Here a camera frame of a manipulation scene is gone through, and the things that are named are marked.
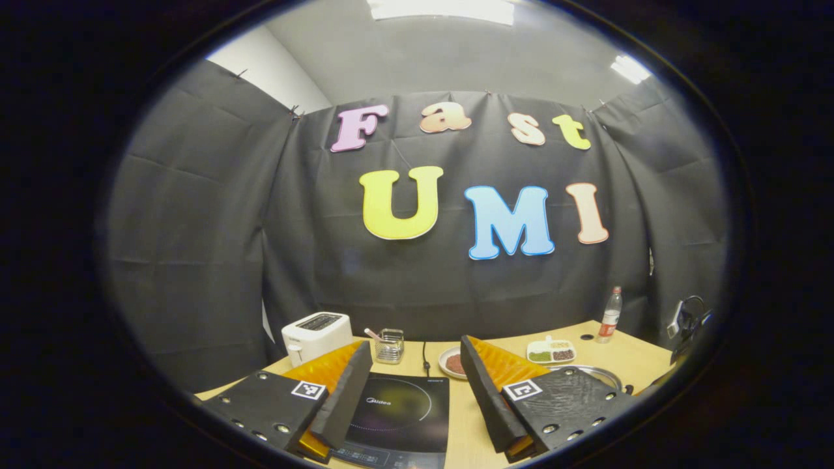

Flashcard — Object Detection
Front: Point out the white toaster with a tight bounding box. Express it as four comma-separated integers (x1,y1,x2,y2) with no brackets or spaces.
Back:
281,311,354,367

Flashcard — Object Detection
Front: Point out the steel pot with black handles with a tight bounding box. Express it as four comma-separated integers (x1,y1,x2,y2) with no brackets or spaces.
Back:
551,365,634,396

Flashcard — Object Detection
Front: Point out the clear bottle with red label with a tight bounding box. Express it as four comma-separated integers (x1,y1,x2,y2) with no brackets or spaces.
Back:
596,286,624,345

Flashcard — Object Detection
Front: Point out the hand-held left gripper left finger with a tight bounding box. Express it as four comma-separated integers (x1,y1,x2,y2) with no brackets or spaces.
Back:
201,340,374,464

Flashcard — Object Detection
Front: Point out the small ceiling light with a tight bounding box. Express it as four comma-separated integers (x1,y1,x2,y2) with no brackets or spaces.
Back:
611,54,652,85

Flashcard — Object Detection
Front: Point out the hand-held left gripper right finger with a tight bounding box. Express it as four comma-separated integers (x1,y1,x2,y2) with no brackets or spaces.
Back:
459,335,642,464

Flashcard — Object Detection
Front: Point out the white round plate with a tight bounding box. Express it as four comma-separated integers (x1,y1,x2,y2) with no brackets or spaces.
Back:
438,345,470,380

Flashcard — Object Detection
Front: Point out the wire utensil holder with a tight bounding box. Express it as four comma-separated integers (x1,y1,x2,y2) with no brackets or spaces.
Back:
375,328,405,364

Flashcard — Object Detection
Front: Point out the large ceiling light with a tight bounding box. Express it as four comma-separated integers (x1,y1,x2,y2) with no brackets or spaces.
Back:
366,0,517,27

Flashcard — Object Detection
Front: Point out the white divided dish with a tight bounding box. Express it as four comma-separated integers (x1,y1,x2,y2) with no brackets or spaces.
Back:
526,335,577,365

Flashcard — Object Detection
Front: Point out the black induction cooktop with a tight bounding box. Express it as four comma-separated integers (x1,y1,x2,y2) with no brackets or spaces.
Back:
326,371,452,469

